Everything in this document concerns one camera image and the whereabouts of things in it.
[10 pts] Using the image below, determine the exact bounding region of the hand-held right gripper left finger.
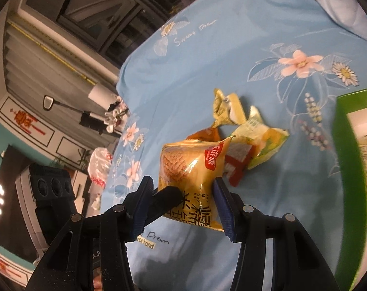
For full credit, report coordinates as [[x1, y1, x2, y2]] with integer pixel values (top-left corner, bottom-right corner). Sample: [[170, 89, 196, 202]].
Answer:
[[26, 175, 155, 291]]

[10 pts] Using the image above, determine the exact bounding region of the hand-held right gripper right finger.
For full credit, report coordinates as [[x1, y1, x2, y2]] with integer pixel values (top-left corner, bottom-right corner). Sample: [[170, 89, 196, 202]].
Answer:
[[212, 176, 337, 291]]

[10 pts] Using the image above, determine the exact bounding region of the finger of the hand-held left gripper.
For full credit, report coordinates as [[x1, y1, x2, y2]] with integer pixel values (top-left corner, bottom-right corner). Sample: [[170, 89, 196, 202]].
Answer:
[[142, 186, 187, 228]]

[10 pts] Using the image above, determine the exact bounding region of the yellow waffle snack packet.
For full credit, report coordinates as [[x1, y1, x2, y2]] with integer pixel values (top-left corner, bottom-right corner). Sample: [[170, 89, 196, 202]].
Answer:
[[157, 136, 234, 232]]

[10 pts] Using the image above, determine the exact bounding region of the white and red snack packet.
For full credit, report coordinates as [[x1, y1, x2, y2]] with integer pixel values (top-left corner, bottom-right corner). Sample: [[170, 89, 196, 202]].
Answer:
[[223, 141, 257, 186]]

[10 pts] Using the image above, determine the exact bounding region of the orange snack packet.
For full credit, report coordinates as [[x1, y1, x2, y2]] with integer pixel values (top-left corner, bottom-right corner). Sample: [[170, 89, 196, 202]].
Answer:
[[186, 127, 222, 142]]

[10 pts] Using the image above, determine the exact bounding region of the large yellow-green snack packet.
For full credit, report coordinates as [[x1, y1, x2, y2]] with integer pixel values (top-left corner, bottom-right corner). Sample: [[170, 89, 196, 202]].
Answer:
[[229, 105, 290, 170]]

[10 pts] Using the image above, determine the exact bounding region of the small yellow-green snack packet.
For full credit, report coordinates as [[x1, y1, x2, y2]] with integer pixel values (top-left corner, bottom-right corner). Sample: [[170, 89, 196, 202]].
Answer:
[[213, 89, 247, 125]]

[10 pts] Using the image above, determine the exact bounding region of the green cardboard box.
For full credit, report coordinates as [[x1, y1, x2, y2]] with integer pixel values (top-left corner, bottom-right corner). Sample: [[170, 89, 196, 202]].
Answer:
[[332, 87, 367, 291]]

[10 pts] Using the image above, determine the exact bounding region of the black screen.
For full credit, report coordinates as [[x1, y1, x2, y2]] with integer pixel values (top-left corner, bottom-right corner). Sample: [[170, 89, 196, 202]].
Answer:
[[0, 144, 47, 264]]

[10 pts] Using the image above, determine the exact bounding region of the green potted plant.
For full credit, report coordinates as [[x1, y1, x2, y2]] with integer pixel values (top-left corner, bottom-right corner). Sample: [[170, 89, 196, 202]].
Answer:
[[58, 150, 91, 173]]

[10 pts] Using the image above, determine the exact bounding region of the red and white plastic bag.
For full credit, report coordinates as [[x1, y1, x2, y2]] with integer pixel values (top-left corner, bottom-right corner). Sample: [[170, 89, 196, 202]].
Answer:
[[88, 147, 113, 188]]

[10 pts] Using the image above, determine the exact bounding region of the black chair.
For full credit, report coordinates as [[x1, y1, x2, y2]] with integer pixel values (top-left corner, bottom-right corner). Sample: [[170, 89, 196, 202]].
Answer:
[[79, 111, 108, 131]]

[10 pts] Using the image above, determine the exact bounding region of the floral plastic bag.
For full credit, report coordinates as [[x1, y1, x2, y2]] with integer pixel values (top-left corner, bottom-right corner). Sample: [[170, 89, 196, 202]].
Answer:
[[105, 95, 131, 134]]

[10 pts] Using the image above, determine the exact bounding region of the white paper roll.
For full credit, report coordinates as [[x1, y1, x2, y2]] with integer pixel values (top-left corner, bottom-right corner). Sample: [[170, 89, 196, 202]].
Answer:
[[88, 84, 117, 108]]

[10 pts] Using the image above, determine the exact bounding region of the grey curtain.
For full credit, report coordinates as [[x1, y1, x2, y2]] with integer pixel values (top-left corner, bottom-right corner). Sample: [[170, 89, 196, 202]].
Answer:
[[5, 18, 120, 97]]

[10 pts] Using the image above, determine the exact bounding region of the blue floral bedsheet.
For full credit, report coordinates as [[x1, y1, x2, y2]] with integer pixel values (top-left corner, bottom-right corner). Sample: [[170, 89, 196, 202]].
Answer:
[[89, 0, 367, 291]]

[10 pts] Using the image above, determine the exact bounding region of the dark window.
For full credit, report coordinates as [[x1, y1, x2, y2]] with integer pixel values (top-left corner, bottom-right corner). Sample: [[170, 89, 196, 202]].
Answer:
[[17, 0, 178, 67]]

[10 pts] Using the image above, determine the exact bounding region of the blue pillowcase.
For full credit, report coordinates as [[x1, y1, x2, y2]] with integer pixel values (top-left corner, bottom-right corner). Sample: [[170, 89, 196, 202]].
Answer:
[[292, 0, 367, 43]]

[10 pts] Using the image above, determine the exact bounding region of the red knot wall decoration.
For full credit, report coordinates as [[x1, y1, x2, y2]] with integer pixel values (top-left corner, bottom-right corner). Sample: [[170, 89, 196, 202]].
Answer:
[[10, 107, 46, 135]]

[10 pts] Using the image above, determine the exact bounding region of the black handled tool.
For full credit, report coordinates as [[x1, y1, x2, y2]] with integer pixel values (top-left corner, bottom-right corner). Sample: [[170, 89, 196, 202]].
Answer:
[[43, 95, 90, 114]]

